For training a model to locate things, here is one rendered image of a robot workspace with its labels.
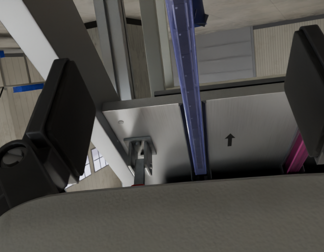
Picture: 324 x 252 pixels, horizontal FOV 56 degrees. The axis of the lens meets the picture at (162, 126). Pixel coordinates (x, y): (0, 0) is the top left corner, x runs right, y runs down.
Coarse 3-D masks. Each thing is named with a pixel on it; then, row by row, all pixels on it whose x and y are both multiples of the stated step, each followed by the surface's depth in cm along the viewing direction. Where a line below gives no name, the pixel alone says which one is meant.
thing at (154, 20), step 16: (144, 0) 59; (160, 0) 85; (144, 16) 60; (160, 16) 86; (144, 32) 61; (160, 32) 86; (160, 48) 63; (160, 64) 62; (160, 80) 62; (224, 80) 91; (240, 80) 83
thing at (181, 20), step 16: (176, 0) 16; (176, 16) 17; (192, 16) 17; (176, 32) 18; (192, 32) 18; (176, 48) 19; (192, 48) 19; (176, 64) 20; (192, 64) 20; (192, 80) 21; (192, 96) 23; (192, 112) 25; (192, 128) 27; (192, 144) 30
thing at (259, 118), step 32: (160, 96) 27; (224, 96) 26; (256, 96) 25; (128, 128) 29; (160, 128) 29; (224, 128) 30; (256, 128) 30; (288, 128) 30; (160, 160) 36; (192, 160) 36; (224, 160) 36; (256, 160) 36
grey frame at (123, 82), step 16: (96, 0) 47; (112, 0) 47; (96, 16) 47; (112, 16) 47; (112, 32) 49; (112, 48) 49; (128, 48) 51; (112, 64) 49; (128, 64) 49; (112, 80) 49; (128, 80) 49; (128, 96) 49
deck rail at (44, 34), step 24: (0, 0) 16; (24, 0) 16; (48, 0) 19; (72, 0) 23; (24, 24) 17; (48, 24) 18; (72, 24) 22; (24, 48) 19; (48, 48) 19; (72, 48) 22; (48, 72) 20; (96, 72) 26; (96, 96) 26; (96, 120) 26; (96, 144) 29; (120, 144) 32; (120, 168) 34
